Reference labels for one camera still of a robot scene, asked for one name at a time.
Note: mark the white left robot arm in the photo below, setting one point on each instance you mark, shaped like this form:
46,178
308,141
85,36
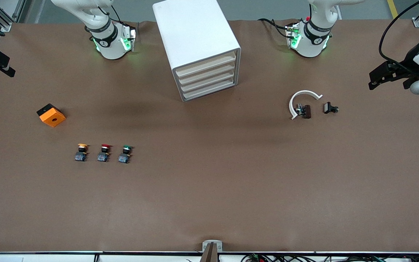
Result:
313,40

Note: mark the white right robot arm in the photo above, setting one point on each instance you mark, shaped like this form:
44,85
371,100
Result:
109,43

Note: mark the brown table cover sheet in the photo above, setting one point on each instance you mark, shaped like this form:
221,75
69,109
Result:
209,182

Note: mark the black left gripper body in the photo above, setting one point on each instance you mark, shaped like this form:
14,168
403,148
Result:
410,59

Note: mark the grey metal mount bracket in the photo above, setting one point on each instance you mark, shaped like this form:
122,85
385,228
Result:
205,245

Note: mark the yellow push button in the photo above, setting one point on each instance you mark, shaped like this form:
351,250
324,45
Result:
81,155

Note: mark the white drawer cabinet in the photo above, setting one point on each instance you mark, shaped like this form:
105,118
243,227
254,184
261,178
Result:
191,29

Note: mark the yellow floor tape strip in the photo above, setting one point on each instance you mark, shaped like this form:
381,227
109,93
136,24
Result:
392,9

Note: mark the white curved pipe clamp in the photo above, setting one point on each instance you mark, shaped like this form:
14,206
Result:
292,103

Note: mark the brown cap small switch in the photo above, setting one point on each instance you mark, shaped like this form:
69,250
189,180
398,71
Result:
306,111

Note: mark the orange button enclosure box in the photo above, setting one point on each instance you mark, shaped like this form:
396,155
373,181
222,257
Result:
52,117

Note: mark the red push button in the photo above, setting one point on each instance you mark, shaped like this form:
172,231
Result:
103,156

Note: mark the white table edge rail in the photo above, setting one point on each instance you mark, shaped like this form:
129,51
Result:
49,258

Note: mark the black cap small switch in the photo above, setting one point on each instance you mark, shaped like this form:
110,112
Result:
328,107

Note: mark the green push button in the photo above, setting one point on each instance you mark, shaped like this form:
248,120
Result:
124,157

